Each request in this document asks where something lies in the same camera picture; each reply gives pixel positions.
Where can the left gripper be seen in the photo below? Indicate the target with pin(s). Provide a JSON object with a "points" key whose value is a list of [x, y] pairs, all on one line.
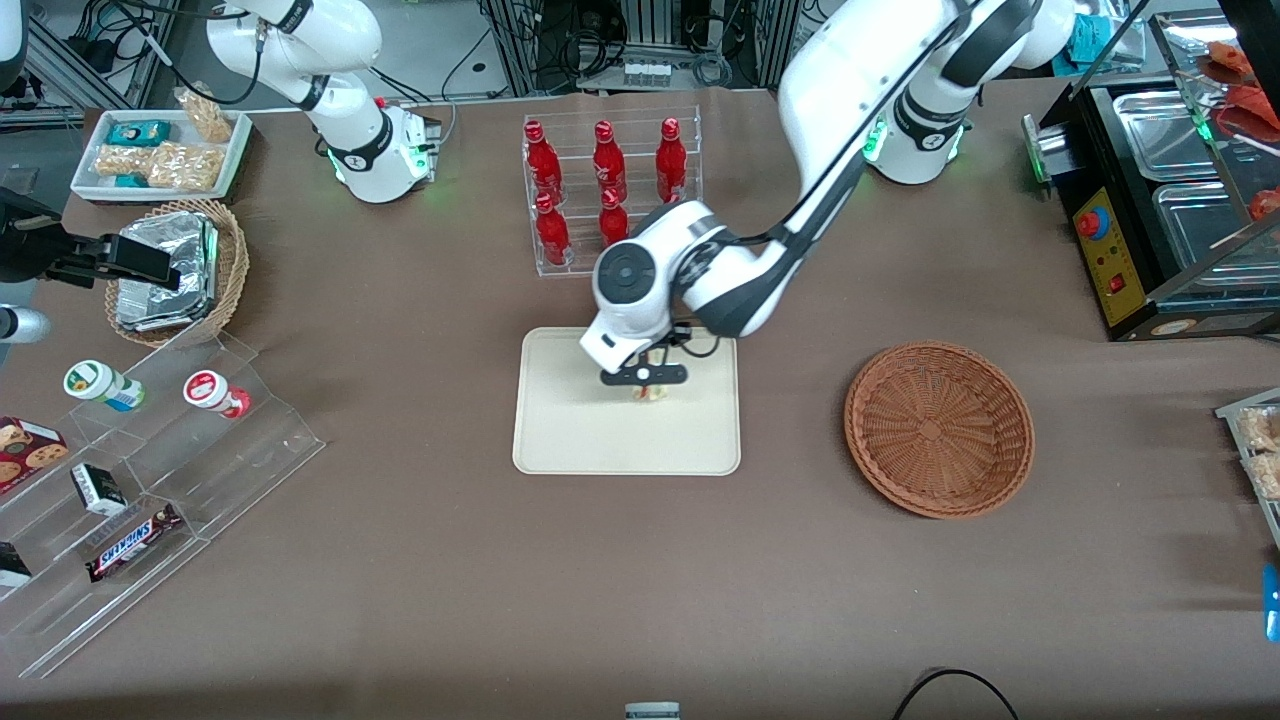
{"points": [[665, 339]]}

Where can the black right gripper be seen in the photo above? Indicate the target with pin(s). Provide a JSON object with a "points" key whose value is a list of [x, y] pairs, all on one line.
{"points": [[30, 253]]}

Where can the triangular sandwich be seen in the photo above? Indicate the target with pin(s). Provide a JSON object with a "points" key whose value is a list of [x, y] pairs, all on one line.
{"points": [[650, 394]]}

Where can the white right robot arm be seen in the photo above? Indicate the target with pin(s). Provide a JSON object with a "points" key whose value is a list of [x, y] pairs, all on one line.
{"points": [[350, 140]]}

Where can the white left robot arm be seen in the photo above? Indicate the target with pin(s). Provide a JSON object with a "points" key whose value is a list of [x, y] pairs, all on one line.
{"points": [[850, 90]]}

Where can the beige rectangular serving tray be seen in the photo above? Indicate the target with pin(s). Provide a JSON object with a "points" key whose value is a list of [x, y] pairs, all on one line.
{"points": [[626, 430]]}

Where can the white rectangular snack tray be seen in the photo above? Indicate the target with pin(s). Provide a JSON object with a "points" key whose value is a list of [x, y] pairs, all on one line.
{"points": [[90, 182]]}

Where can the tan oval wicker basket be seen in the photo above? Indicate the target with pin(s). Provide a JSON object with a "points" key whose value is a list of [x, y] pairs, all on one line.
{"points": [[232, 270]]}

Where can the brown round wicker basket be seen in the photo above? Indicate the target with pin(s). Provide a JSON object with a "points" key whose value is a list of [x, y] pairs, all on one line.
{"points": [[940, 430]]}

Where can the metal tray with snacks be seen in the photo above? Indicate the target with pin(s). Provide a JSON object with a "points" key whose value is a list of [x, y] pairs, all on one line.
{"points": [[1240, 412]]}

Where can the foil wrapped food pack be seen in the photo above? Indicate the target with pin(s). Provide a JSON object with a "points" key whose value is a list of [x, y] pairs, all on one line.
{"points": [[165, 250]]}

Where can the small teal snack packet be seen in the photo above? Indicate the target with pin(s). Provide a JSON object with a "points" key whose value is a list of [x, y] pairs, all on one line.
{"points": [[130, 181]]}

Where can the small clear peanut bag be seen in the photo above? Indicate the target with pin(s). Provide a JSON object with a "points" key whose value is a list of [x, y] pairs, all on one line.
{"points": [[120, 160]]}

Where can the green capped yogurt bottle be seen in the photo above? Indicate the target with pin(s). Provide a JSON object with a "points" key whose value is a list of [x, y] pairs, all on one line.
{"points": [[100, 384]]}

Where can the large clear peanut bag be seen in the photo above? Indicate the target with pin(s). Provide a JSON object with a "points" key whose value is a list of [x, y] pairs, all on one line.
{"points": [[185, 167]]}

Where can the large teal snack packet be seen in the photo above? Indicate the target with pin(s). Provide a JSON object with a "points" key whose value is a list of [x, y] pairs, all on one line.
{"points": [[138, 133]]}

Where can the clear acrylic bottle rack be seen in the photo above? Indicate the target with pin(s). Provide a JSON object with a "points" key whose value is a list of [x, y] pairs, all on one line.
{"points": [[580, 268]]}

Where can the red capped yogurt bottle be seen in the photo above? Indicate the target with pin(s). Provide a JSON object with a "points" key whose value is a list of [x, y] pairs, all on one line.
{"points": [[212, 390]]}

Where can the red cola bottle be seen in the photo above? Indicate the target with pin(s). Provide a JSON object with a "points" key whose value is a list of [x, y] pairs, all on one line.
{"points": [[553, 235], [543, 165], [613, 220], [608, 165], [671, 162]]}

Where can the clear bag of crackers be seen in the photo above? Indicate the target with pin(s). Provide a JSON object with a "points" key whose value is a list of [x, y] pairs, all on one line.
{"points": [[208, 118]]}

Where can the red cookie box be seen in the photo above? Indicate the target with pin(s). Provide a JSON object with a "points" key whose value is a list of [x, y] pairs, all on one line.
{"points": [[25, 450]]}

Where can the small black white carton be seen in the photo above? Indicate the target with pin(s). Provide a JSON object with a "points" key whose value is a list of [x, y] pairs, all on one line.
{"points": [[98, 490]]}

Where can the clear acrylic stepped stand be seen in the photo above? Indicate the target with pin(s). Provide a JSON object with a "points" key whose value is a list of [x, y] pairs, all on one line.
{"points": [[220, 470]]}

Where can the snickers chocolate bar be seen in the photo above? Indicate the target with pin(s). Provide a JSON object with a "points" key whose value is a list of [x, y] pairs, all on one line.
{"points": [[133, 543]]}

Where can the grey power strip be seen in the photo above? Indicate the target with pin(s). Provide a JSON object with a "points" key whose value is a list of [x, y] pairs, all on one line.
{"points": [[646, 74]]}

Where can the black snack box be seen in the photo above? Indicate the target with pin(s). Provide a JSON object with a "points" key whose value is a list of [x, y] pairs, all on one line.
{"points": [[12, 566]]}

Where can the grey device with label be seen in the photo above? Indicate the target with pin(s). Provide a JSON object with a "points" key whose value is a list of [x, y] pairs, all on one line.
{"points": [[652, 711]]}

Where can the black food warmer cabinet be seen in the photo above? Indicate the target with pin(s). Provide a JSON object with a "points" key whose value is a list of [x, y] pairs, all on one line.
{"points": [[1110, 250]]}

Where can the clear bag of pastry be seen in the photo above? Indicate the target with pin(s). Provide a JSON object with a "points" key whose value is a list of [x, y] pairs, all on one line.
{"points": [[1266, 475], [1262, 428]]}

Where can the blue plastic object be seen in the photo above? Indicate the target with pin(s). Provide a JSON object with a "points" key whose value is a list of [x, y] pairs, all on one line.
{"points": [[1272, 600]]}

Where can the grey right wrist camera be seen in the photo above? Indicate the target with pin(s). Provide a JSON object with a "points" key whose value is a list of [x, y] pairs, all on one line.
{"points": [[20, 324]]}

